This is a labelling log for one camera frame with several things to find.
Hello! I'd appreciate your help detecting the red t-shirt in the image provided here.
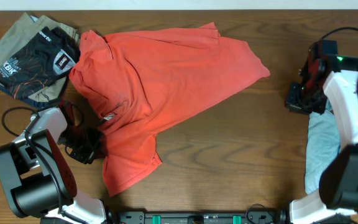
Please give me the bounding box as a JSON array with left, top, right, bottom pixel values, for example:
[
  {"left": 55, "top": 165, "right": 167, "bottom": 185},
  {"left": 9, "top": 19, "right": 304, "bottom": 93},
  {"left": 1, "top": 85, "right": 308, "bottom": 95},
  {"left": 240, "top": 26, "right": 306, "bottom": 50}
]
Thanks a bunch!
[{"left": 69, "top": 23, "right": 270, "bottom": 196}]

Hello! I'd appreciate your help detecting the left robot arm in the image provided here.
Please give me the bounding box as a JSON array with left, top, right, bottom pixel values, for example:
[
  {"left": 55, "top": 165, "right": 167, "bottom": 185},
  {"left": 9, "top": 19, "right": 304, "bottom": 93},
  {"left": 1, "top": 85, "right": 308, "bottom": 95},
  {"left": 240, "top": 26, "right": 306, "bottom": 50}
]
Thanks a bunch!
[{"left": 0, "top": 101, "right": 113, "bottom": 223}]

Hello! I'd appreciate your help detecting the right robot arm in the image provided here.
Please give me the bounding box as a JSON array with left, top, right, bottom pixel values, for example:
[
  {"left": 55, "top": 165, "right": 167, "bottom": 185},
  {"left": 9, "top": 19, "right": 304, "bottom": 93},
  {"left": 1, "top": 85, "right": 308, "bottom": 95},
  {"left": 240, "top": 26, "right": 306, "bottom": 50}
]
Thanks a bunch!
[{"left": 285, "top": 39, "right": 358, "bottom": 223}]

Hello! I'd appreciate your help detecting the light blue t-shirt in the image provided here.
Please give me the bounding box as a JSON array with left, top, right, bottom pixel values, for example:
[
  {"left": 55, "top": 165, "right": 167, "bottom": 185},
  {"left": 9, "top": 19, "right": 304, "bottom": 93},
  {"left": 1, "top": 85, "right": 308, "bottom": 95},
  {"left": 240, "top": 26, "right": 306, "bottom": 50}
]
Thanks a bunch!
[{"left": 304, "top": 100, "right": 341, "bottom": 195}]

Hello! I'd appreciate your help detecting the black patterned folded shirt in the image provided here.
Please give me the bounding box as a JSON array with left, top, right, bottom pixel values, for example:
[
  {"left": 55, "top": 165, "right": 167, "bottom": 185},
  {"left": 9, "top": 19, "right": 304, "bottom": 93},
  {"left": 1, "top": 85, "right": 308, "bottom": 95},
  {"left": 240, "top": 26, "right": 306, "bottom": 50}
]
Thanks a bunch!
[{"left": 0, "top": 27, "right": 80, "bottom": 100}]

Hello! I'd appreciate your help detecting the navy folded garment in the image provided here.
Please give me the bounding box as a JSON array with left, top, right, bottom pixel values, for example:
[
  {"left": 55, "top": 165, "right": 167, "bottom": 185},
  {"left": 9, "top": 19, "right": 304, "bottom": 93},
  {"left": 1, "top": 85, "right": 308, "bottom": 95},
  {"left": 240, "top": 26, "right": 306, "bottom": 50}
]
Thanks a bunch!
[{"left": 0, "top": 74, "right": 70, "bottom": 109}]

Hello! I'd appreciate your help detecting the khaki folded garment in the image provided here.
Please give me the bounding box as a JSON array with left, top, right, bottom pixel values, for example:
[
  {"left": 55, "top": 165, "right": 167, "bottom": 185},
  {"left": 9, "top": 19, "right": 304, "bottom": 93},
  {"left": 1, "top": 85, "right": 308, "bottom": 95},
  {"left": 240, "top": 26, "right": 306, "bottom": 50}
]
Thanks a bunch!
[{"left": 0, "top": 13, "right": 80, "bottom": 94}]

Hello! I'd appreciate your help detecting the left black cable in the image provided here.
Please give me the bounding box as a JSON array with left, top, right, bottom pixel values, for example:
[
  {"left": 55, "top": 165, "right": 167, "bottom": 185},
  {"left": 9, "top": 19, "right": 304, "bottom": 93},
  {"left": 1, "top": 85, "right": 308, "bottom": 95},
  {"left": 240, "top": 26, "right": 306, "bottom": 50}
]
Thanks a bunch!
[{"left": 1, "top": 106, "right": 90, "bottom": 224}]

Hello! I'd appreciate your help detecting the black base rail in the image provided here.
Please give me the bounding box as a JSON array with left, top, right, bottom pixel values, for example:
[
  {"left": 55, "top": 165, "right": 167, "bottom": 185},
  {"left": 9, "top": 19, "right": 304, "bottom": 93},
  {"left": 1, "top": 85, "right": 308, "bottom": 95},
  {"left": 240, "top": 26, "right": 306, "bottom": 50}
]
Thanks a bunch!
[{"left": 117, "top": 208, "right": 290, "bottom": 224}]

